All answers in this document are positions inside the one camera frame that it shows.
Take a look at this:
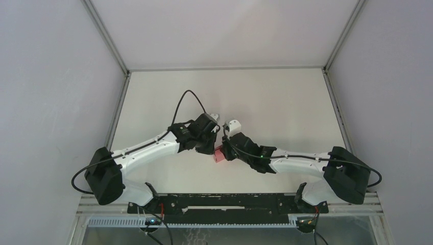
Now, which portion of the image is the pink cardboard box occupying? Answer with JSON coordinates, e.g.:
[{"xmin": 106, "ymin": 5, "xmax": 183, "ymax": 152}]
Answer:
[{"xmin": 213, "ymin": 145, "xmax": 226, "ymax": 163}]

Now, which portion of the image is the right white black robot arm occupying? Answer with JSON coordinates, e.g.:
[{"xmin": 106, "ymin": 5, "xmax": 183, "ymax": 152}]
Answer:
[{"xmin": 221, "ymin": 133, "xmax": 373, "ymax": 212}]

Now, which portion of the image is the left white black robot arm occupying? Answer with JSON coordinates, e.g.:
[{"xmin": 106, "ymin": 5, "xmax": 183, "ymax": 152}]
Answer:
[{"xmin": 84, "ymin": 113, "xmax": 220, "ymax": 213}]

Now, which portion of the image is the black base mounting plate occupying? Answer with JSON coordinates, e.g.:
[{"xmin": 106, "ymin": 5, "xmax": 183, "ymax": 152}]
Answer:
[{"xmin": 127, "ymin": 193, "xmax": 329, "ymax": 225}]

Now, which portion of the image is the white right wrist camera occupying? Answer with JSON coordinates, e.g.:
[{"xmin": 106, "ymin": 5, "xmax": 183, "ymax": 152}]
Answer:
[{"xmin": 223, "ymin": 119, "xmax": 242, "ymax": 138}]

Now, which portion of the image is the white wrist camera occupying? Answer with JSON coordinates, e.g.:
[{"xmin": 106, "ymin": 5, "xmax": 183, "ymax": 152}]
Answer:
[
  {"xmin": 210, "ymin": 113, "xmax": 220, "ymax": 123},
  {"xmin": 223, "ymin": 119, "xmax": 242, "ymax": 138}
]

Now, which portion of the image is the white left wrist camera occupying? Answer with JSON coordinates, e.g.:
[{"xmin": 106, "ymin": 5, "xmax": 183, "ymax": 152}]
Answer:
[{"xmin": 210, "ymin": 113, "xmax": 220, "ymax": 123}]

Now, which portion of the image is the white slotted cable duct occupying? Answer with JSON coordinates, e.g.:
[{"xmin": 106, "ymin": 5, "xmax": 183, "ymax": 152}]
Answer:
[{"xmin": 87, "ymin": 216, "xmax": 298, "ymax": 228}]

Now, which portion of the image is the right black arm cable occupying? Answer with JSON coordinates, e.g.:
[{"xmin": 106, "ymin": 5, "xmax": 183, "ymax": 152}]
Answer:
[{"xmin": 222, "ymin": 128, "xmax": 383, "ymax": 189}]

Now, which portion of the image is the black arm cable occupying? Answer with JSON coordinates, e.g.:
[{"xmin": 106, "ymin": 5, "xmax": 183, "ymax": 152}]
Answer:
[
  {"xmin": 71, "ymin": 89, "xmax": 208, "ymax": 195},
  {"xmin": 222, "ymin": 128, "xmax": 383, "ymax": 189}
]

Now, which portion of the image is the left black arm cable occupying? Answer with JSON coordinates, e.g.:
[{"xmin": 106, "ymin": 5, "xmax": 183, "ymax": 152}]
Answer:
[{"xmin": 71, "ymin": 89, "xmax": 208, "ymax": 195}]

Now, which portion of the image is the aluminium front frame rail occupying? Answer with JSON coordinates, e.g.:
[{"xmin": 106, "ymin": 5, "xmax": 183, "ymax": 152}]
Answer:
[{"xmin": 77, "ymin": 193, "xmax": 383, "ymax": 216}]

